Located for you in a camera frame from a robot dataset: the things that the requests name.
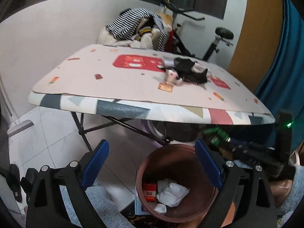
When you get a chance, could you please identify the white plastic wrapper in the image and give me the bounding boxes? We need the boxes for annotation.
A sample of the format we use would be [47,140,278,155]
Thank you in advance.
[156,179,190,207]

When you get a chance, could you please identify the red cigarette box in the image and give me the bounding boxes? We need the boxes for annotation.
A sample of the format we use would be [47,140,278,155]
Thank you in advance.
[142,183,157,202]

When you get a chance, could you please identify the white tissue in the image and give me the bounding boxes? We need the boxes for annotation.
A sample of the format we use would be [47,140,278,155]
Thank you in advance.
[154,203,167,215]

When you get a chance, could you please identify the black sock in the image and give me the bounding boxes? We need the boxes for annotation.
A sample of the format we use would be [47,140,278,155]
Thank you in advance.
[159,57,210,85]

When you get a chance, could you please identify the brown round trash bin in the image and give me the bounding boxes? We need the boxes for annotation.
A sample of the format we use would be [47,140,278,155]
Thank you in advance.
[136,144,217,223]

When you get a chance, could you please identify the light blue fluffy pants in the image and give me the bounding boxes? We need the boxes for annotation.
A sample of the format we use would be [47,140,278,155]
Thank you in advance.
[60,181,134,228]

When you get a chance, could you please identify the black slippers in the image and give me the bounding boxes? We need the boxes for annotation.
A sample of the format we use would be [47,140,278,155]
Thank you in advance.
[0,164,39,204]

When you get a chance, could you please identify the folding table with patterned mat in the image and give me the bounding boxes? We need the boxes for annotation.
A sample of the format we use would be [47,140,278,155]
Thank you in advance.
[28,43,276,152]

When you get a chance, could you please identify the blue curtain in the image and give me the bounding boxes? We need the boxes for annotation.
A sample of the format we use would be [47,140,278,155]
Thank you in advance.
[256,0,303,151]

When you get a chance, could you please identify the wooden door panel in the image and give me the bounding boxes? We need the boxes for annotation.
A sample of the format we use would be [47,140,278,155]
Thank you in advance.
[228,0,283,92]

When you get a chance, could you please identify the black exercise bike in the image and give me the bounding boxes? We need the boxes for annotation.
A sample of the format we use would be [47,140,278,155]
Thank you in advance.
[158,0,234,62]

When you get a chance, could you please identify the striped clothes pile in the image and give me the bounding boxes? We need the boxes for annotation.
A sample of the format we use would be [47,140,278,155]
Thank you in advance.
[97,8,172,51]

